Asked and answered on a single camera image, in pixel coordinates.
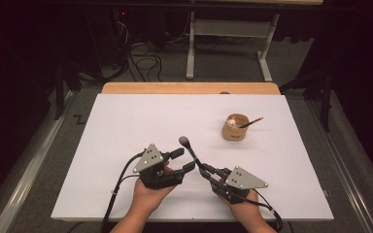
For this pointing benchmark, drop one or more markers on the small white figure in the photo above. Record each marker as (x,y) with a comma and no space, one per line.
(230,122)

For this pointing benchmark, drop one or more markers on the black computer tower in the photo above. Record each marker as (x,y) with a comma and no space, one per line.
(119,32)

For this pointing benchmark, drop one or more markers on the black makeup brush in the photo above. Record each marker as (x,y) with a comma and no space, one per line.
(184,141)

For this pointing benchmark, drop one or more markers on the black pencil with orange tip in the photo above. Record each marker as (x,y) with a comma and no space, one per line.
(252,122)

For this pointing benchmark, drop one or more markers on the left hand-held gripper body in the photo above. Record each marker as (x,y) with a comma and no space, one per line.
(149,160)

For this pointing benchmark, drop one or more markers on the round wooden pen holder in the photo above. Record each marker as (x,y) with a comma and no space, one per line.
(231,134)

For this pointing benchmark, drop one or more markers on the person's left hand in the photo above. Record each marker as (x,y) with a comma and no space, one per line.
(150,199)

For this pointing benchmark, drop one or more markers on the white board sheet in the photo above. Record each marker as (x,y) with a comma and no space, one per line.
(126,123)

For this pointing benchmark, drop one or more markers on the black metal stand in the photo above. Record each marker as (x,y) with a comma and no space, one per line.
(326,103)
(59,97)

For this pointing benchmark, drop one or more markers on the white desk frame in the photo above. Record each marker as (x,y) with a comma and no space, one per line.
(190,48)

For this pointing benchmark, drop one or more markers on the wooden table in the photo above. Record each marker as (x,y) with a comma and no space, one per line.
(191,88)

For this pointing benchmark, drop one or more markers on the metal floor rail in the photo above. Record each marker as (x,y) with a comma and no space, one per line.
(22,181)
(352,181)

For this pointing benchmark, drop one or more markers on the person's right hand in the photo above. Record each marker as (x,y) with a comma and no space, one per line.
(246,210)

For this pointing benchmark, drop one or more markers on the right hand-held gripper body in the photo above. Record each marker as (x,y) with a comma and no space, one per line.
(244,179)

